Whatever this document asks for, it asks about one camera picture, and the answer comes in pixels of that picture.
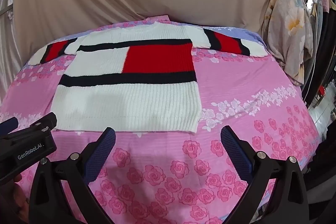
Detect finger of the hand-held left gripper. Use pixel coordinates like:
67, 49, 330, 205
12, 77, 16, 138
22, 112, 58, 135
0, 117, 19, 139

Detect pink floral bedsheet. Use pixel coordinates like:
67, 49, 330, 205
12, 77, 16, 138
0, 14, 326, 224

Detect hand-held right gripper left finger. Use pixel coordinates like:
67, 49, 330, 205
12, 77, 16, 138
29, 127, 116, 224

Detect white red black knit sweater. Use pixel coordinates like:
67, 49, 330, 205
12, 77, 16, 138
28, 21, 267, 134

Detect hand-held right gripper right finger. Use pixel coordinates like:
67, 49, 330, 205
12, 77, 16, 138
220, 126, 309, 224

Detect pale floral hanging cloth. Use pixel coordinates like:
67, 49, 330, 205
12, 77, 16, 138
259, 0, 314, 86

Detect person's left hand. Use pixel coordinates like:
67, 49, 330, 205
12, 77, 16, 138
0, 174, 33, 224

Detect dark hanging clothes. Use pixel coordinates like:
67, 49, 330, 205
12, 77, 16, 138
302, 0, 336, 109

